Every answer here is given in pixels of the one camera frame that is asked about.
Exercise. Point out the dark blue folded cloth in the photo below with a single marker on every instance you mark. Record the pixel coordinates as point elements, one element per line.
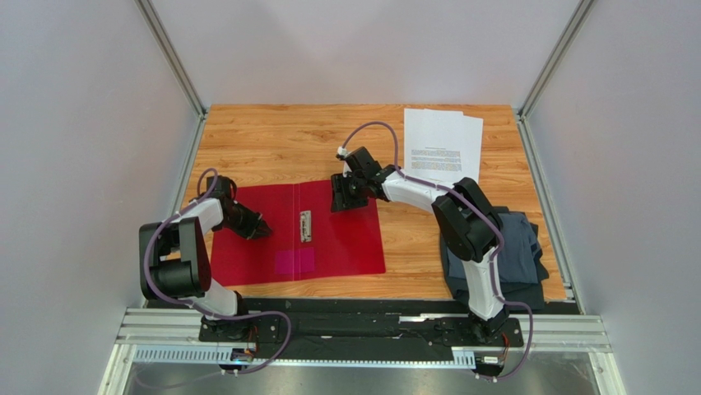
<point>519,263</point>

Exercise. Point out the top white printed paper sheet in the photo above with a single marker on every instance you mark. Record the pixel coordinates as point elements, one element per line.
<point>432,147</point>

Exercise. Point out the right aluminium corner post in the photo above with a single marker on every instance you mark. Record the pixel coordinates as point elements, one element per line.
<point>557,54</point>

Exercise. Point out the red plastic folder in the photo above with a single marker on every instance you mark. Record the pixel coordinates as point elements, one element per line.
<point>344,243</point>

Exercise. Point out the left aluminium corner post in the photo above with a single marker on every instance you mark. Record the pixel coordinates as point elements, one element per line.
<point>157,27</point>

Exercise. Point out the metal folder clip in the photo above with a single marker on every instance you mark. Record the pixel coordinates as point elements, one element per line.
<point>305,226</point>

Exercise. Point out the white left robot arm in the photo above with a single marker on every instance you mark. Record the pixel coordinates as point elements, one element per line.
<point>174,260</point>

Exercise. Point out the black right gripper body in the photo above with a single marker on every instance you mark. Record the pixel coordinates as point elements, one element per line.
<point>343,192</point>

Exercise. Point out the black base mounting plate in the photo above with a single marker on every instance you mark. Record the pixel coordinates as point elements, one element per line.
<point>363,330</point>

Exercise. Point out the lower white paper sheet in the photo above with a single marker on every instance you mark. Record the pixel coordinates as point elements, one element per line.
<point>473,148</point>

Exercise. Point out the aluminium corner post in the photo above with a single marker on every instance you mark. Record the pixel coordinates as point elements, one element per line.
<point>157,27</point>
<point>557,54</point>

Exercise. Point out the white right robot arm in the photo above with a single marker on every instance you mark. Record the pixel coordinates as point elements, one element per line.
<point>468,224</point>

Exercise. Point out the aluminium frame rail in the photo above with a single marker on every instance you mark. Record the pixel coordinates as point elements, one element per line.
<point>564,354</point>

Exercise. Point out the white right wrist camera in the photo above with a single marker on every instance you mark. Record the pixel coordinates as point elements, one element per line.
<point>342,153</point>

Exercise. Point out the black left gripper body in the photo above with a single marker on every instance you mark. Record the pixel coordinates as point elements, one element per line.
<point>243,222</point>

